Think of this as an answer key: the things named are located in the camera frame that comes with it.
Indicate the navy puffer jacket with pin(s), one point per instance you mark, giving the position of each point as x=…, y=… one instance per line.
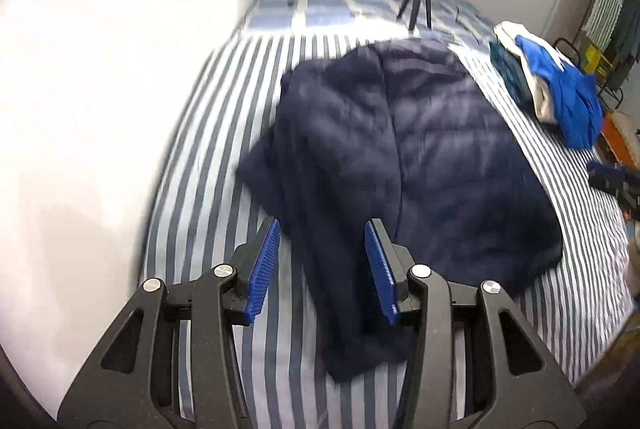
x=397, y=131

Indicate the blue white striped bedsheet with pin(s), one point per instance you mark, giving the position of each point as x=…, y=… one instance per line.
x=201, y=214

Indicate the blue and white garment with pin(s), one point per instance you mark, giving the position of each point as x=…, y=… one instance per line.
x=546, y=85

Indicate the striped hanging towel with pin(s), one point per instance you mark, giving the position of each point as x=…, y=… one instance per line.
x=601, y=21

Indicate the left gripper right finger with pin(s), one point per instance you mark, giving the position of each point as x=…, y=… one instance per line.
x=476, y=361

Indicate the black clothes rack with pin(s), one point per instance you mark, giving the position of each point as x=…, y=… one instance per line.
x=566, y=30

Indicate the yellow black box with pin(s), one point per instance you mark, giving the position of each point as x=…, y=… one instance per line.
x=595, y=62

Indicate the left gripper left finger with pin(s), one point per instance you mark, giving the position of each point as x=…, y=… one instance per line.
x=168, y=359

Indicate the blue checked bedsheet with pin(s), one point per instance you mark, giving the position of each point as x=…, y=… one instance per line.
x=457, y=18

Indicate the dark hanging clothes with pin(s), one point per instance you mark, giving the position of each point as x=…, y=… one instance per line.
x=625, y=38

